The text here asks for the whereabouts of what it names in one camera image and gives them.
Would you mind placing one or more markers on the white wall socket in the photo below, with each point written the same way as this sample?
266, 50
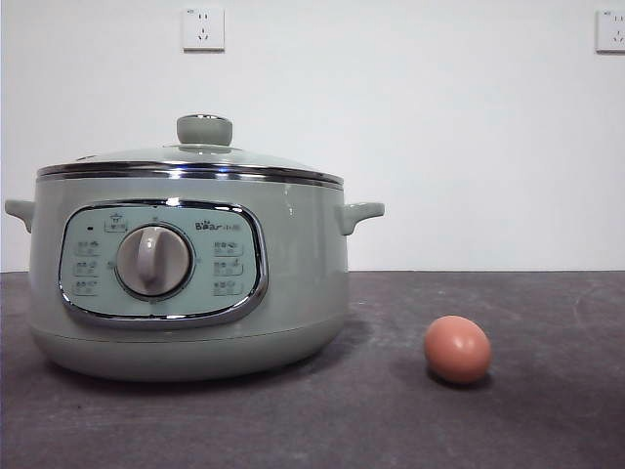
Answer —
203, 29
611, 31

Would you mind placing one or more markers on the brown egg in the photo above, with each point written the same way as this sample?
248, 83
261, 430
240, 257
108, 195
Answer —
457, 349

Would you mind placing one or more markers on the pale green electric cooking pot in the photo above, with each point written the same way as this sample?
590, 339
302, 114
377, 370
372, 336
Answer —
303, 273

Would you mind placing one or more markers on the glass lid with green knob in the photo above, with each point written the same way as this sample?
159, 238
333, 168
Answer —
204, 129

